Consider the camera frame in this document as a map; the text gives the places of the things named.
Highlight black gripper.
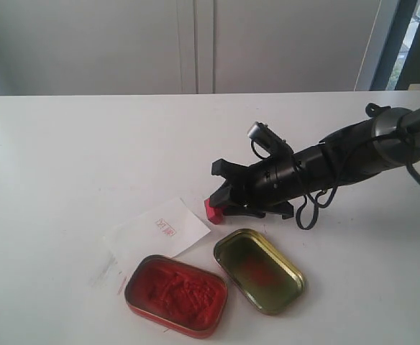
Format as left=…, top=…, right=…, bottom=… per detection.
left=209, top=145, right=325, bottom=219

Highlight red plastic stamp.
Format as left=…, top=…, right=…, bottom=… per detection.
left=204, top=198, right=225, bottom=225

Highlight red ink pad tin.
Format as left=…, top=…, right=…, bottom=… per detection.
left=124, top=254, right=229, bottom=339

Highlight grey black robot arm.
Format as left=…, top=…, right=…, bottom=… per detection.
left=204, top=103, right=420, bottom=224

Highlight white paper sheet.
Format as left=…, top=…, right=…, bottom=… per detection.
left=104, top=198, right=210, bottom=271

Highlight gold metal tin lid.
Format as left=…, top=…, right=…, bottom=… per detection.
left=213, top=229, right=306, bottom=316

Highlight white cabinet doors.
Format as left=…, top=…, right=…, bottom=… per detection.
left=0, top=1, right=398, bottom=96

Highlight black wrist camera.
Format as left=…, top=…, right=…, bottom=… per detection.
left=247, top=121, right=293, bottom=160

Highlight black cable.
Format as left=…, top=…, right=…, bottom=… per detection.
left=249, top=101, right=420, bottom=231

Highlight dark window frame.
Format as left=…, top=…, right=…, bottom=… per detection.
left=370, top=1, right=420, bottom=91

